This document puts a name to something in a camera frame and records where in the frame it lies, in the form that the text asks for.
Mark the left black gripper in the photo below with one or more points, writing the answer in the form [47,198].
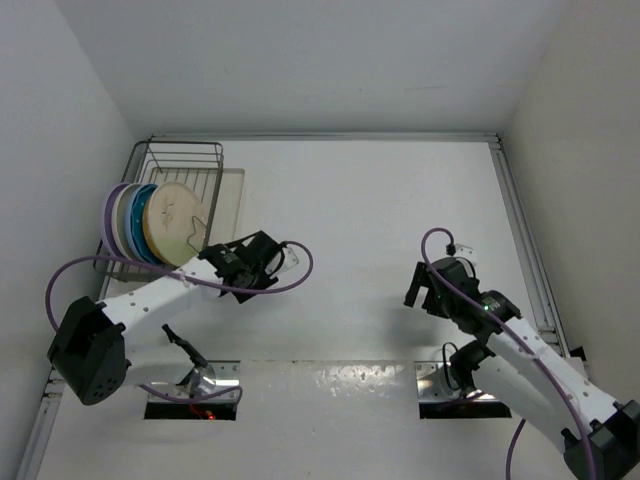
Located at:
[259,285]

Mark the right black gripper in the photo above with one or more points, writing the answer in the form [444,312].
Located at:
[417,281]

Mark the cream plate with plant motif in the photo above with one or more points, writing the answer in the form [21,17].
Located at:
[177,222]

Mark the yellow dotted plate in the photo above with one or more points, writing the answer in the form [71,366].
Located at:
[147,235]

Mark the teal dotted plate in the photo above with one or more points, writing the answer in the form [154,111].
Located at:
[143,195]

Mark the purple plate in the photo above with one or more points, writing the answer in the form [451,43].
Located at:
[107,235]

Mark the light blue plate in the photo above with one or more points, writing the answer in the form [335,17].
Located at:
[131,220]

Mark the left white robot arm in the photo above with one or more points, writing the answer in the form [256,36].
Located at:
[129,339]

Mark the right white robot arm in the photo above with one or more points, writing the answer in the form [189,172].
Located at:
[597,435]

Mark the beige drip tray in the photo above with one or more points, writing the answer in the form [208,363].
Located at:
[223,202]

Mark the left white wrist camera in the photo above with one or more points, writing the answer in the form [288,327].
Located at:
[287,261]

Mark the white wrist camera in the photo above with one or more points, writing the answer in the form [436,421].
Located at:
[462,252]
[287,261]

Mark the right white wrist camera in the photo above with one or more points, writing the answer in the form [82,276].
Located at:
[462,252]

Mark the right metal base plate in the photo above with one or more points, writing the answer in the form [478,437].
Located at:
[433,389]

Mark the metal wire dish rack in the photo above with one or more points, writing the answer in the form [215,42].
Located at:
[156,161]

